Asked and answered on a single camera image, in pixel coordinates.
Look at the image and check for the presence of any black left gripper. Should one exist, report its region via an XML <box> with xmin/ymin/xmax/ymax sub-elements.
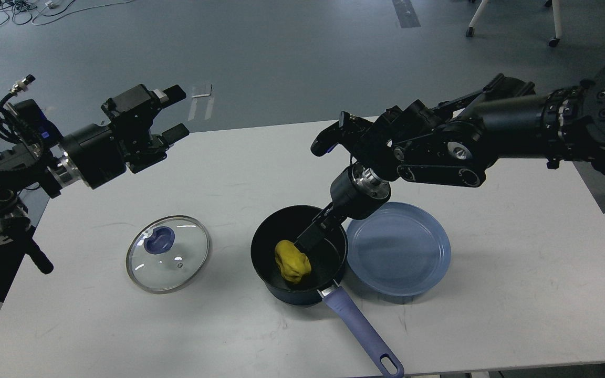
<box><xmin>61</xmin><ymin>85</ymin><xmax>190</xmax><ymax>189</ymax></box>

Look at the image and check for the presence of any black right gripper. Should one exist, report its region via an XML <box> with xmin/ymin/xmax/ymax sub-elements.
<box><xmin>295</xmin><ymin>164</ymin><xmax>391</xmax><ymax>254</ymax></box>

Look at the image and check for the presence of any yellow potato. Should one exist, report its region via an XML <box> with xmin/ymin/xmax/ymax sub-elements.
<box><xmin>275</xmin><ymin>240</ymin><xmax>312</xmax><ymax>285</ymax></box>

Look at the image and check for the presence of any glass lid with purple knob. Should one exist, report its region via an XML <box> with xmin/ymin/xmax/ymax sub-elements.
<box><xmin>125</xmin><ymin>215</ymin><xmax>212</xmax><ymax>295</ymax></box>

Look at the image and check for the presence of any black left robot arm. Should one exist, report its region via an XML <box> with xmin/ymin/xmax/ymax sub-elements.
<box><xmin>0</xmin><ymin>75</ymin><xmax>190</xmax><ymax>274</ymax></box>

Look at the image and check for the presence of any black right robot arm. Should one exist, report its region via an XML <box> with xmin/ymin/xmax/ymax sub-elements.
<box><xmin>294</xmin><ymin>66</ymin><xmax>605</xmax><ymax>252</ymax></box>

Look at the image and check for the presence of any blue plate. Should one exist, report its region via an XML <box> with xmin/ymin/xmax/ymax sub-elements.
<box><xmin>346</xmin><ymin>202</ymin><xmax>452</xmax><ymax>298</ymax></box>

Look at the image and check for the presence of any white chair legs top right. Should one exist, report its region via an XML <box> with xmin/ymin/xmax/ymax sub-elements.
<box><xmin>465</xmin><ymin>0</ymin><xmax>564</xmax><ymax>47</ymax></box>

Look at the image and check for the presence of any dark saucepan with purple handle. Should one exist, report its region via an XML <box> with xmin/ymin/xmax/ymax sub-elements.
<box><xmin>251</xmin><ymin>204</ymin><xmax>405</xmax><ymax>377</ymax></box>

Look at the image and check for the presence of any cable bundle top left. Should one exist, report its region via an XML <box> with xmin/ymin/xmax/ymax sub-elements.
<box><xmin>0</xmin><ymin>0</ymin><xmax>138</xmax><ymax>33</ymax></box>

